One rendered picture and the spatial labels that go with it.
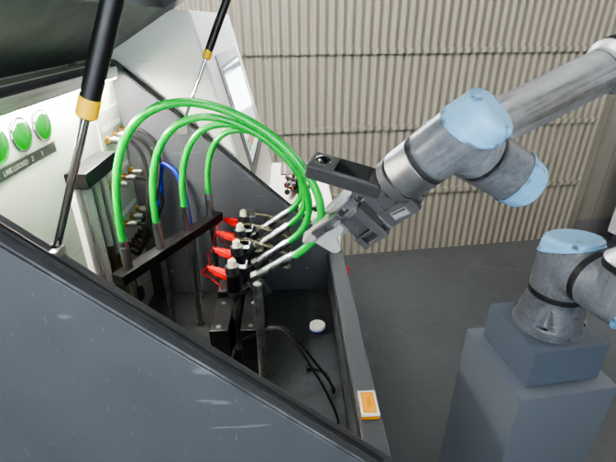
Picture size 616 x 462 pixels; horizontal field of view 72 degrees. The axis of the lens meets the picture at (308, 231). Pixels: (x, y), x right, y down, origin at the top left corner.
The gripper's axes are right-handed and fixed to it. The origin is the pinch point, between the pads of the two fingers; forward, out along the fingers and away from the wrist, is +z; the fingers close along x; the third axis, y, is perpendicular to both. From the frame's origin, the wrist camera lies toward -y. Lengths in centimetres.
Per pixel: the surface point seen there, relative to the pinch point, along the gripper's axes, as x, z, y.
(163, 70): 29, 20, -45
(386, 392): 54, 95, 98
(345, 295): 12.7, 19.7, 21.3
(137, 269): -10.2, 28.7, -17.6
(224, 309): -4.7, 29.2, 1.1
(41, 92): -9.3, 6.7, -44.4
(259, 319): -13.6, 9.6, 3.4
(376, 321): 101, 114, 93
